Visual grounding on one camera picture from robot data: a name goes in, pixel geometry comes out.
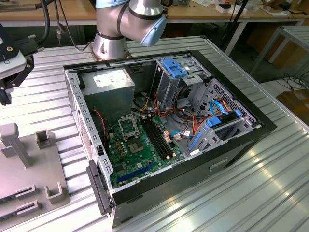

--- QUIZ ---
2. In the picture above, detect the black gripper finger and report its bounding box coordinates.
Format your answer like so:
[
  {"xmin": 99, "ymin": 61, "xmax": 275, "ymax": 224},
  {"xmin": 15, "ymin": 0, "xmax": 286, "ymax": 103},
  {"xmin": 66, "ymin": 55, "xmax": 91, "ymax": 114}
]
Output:
[{"xmin": 0, "ymin": 55, "xmax": 35, "ymax": 106}]

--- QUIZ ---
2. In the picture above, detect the CPU socket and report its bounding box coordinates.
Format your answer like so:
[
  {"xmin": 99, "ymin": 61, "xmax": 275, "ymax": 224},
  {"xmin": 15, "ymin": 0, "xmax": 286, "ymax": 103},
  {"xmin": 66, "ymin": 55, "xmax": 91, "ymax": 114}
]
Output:
[{"xmin": 127, "ymin": 138, "xmax": 148, "ymax": 155}]

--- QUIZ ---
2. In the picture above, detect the grey power supply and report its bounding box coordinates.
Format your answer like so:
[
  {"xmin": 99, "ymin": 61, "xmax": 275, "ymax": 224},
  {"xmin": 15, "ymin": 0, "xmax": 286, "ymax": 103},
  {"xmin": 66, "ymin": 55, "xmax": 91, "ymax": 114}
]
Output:
[{"xmin": 81, "ymin": 67, "xmax": 136, "ymax": 124}]

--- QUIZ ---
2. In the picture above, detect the grey parts rack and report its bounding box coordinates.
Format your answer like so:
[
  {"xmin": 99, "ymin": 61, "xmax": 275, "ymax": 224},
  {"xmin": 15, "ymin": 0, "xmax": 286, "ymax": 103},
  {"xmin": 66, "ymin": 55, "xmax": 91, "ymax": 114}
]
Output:
[{"xmin": 0, "ymin": 122, "xmax": 71, "ymax": 222}]

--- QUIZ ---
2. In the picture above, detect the black case latch panel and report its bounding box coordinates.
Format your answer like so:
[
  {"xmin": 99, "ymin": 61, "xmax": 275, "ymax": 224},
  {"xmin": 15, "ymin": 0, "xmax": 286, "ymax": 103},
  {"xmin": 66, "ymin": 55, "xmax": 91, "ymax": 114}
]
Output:
[{"xmin": 85, "ymin": 159, "xmax": 113, "ymax": 216}]

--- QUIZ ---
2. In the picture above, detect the metal optical drive cage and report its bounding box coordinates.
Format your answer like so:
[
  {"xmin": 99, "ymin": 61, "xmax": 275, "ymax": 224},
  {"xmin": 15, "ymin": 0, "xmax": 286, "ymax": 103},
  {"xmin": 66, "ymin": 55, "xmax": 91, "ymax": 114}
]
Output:
[{"xmin": 154, "ymin": 56, "xmax": 211, "ymax": 110}]

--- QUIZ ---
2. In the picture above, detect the black RAM slot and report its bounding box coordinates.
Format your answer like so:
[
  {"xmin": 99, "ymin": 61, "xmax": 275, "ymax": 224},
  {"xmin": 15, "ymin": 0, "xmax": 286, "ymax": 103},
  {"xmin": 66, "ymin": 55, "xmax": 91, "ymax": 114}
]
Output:
[
  {"xmin": 141, "ymin": 119, "xmax": 170, "ymax": 159},
  {"xmin": 147, "ymin": 118, "xmax": 177, "ymax": 157}
]

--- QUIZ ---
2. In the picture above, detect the blue expansion slot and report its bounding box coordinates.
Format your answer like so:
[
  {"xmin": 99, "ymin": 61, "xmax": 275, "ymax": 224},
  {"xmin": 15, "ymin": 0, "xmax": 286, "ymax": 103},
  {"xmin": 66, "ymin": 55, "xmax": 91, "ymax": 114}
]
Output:
[{"xmin": 117, "ymin": 162, "xmax": 155, "ymax": 184}]

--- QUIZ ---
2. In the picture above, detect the blue drive cage latch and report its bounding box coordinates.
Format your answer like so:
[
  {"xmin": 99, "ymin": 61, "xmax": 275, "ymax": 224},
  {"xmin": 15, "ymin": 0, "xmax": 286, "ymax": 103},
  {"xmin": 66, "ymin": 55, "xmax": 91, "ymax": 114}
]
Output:
[{"xmin": 162, "ymin": 58, "xmax": 190, "ymax": 78}]

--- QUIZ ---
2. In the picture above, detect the green motherboard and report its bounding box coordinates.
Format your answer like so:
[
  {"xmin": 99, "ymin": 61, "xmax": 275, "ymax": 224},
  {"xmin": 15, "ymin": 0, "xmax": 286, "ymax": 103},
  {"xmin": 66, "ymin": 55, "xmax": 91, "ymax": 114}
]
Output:
[{"xmin": 106, "ymin": 115, "xmax": 186, "ymax": 189}]

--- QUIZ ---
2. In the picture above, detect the black PC case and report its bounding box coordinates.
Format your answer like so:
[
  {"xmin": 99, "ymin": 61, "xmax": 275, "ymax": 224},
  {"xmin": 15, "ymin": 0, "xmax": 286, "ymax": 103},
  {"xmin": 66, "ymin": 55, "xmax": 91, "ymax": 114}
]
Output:
[{"xmin": 63, "ymin": 49, "xmax": 278, "ymax": 229}]

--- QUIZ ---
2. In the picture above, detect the blue disk carrier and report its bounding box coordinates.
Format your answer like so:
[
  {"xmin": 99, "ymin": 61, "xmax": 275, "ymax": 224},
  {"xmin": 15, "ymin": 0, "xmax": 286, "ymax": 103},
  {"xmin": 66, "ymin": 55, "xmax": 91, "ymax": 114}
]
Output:
[{"xmin": 205, "ymin": 110, "xmax": 242, "ymax": 129}]

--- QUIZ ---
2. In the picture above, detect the white box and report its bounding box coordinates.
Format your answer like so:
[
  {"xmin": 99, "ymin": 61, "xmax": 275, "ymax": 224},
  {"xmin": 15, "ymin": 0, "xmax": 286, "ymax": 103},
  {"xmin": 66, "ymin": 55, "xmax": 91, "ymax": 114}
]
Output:
[{"xmin": 215, "ymin": 3, "xmax": 248, "ymax": 15}]

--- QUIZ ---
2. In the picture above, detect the metal disk bay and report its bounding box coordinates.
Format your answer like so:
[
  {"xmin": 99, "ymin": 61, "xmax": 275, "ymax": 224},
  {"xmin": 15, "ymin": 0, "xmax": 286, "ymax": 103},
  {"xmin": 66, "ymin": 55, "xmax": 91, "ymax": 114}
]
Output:
[{"xmin": 188, "ymin": 78, "xmax": 263, "ymax": 155}]

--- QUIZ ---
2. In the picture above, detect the wooden desk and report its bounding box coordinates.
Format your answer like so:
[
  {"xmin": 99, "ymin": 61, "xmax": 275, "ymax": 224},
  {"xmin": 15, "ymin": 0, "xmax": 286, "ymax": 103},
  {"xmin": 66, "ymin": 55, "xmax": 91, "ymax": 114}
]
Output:
[{"xmin": 0, "ymin": 0, "xmax": 309, "ymax": 55}]

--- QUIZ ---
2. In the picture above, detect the brown cardboard box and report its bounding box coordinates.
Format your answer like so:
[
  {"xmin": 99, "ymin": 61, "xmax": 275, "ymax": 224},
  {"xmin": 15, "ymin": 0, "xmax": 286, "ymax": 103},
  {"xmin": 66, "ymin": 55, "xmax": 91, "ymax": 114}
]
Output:
[
  {"xmin": 265, "ymin": 36, "xmax": 309, "ymax": 71},
  {"xmin": 276, "ymin": 88, "xmax": 309, "ymax": 121}
]

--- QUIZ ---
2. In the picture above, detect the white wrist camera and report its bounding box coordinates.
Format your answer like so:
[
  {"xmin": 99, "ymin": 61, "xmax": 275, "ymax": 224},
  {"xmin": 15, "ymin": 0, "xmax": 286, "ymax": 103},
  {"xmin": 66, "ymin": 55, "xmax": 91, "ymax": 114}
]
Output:
[{"xmin": 0, "ymin": 52, "xmax": 28, "ymax": 80}]

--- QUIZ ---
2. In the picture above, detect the black camera bracket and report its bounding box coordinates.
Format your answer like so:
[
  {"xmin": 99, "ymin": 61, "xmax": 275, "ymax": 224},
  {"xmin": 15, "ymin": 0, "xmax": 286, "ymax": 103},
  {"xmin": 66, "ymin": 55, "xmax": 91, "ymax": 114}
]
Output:
[{"xmin": 0, "ymin": 23, "xmax": 38, "ymax": 63}]

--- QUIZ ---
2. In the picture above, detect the thin hanging cable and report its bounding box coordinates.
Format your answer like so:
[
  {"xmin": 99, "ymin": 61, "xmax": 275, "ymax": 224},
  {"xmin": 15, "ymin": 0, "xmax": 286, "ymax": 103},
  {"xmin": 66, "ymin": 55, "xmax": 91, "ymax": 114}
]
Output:
[{"xmin": 54, "ymin": 0, "xmax": 80, "ymax": 51}]

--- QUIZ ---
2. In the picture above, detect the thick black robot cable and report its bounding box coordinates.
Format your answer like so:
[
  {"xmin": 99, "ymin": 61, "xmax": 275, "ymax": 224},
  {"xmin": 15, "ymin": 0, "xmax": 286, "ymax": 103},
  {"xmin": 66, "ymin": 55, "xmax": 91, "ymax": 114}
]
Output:
[{"xmin": 36, "ymin": 0, "xmax": 51, "ymax": 53}]

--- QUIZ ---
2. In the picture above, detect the red and black wire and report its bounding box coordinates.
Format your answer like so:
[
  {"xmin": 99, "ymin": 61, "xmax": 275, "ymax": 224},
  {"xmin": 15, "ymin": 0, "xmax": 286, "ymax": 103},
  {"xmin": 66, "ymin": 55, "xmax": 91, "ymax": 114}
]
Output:
[{"xmin": 92, "ymin": 108, "xmax": 108, "ymax": 146}]

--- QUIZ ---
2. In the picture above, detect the blue wire with connector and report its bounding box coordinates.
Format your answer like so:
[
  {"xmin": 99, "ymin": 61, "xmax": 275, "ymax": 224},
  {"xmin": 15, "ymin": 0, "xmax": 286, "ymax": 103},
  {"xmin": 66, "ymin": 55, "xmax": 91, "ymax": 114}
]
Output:
[{"xmin": 169, "ymin": 130, "xmax": 193, "ymax": 143}]

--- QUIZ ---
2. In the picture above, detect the orange wire bundle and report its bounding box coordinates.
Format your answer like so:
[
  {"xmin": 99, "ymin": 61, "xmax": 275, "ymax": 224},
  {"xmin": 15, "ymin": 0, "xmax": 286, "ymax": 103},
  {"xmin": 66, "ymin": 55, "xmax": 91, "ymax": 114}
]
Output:
[{"xmin": 154, "ymin": 93, "xmax": 207, "ymax": 127}]

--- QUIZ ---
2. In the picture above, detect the blue plastic rail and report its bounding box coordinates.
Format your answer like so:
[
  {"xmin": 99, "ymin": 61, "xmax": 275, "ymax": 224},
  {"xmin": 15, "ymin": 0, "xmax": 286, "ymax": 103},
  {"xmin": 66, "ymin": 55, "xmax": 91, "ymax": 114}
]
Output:
[{"xmin": 188, "ymin": 131, "xmax": 202, "ymax": 151}]

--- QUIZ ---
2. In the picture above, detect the blue data wire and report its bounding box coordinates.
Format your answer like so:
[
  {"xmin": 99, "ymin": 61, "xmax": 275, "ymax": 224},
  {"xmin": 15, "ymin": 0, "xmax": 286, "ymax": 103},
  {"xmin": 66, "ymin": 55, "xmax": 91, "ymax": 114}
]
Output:
[{"xmin": 209, "ymin": 100, "xmax": 229, "ymax": 117}]

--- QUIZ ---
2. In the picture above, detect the metal frame shelf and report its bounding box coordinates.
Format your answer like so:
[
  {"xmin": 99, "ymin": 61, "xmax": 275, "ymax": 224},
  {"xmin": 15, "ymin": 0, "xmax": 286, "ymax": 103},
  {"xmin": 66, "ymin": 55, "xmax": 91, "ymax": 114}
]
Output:
[{"xmin": 250, "ymin": 25, "xmax": 309, "ymax": 75}]

